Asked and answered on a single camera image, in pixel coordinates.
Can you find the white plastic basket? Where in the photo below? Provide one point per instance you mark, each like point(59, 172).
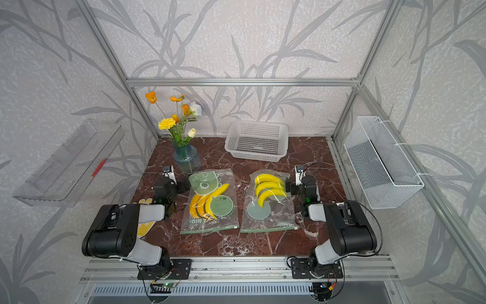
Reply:
point(263, 141)

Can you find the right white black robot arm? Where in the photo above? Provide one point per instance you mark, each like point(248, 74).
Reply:
point(349, 230)

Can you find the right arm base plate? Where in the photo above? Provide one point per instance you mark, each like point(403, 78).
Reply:
point(309, 268)

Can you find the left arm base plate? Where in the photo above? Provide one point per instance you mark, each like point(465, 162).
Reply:
point(177, 269)

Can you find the yellow work glove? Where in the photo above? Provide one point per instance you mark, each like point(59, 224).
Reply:
point(144, 228)

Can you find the zip-top bag with bananas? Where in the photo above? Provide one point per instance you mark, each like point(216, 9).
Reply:
point(277, 214)
point(212, 203)

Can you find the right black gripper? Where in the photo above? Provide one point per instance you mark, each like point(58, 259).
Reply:
point(295, 189)

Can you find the artificial flower bouquet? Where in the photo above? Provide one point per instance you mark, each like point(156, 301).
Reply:
point(176, 124)

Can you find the blue glass vase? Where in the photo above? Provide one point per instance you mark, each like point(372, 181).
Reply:
point(187, 158)

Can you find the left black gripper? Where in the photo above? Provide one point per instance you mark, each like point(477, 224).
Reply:
point(181, 186)

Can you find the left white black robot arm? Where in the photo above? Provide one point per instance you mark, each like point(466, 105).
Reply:
point(113, 233)

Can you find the clear acrylic wall shelf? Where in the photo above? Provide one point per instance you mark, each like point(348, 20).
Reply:
point(65, 176)

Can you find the white wire mesh basket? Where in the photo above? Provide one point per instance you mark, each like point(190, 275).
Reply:
point(385, 173)

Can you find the aluminium front rail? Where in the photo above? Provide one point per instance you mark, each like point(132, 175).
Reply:
point(241, 269)

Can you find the yellow banana taken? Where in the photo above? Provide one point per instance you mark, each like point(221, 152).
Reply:
point(267, 186)
point(270, 193)

